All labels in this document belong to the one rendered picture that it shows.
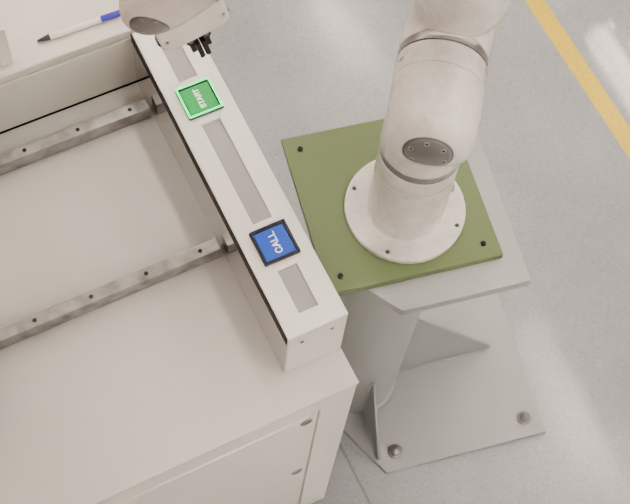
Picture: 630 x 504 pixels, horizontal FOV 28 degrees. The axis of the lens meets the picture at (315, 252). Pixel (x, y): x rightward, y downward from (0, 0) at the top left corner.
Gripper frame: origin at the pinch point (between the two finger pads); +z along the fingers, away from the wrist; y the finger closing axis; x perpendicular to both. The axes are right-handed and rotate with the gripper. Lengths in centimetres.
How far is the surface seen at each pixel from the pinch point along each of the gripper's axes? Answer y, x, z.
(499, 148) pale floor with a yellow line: 55, 12, 126
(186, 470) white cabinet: -30, -46, 29
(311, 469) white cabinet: -16, -46, 71
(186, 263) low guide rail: -16.7, -18.9, 23.6
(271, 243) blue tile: -4.1, -25.9, 14.5
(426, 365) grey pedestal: 14, -28, 116
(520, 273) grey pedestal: 28, -41, 36
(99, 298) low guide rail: -30.3, -18.7, 20.6
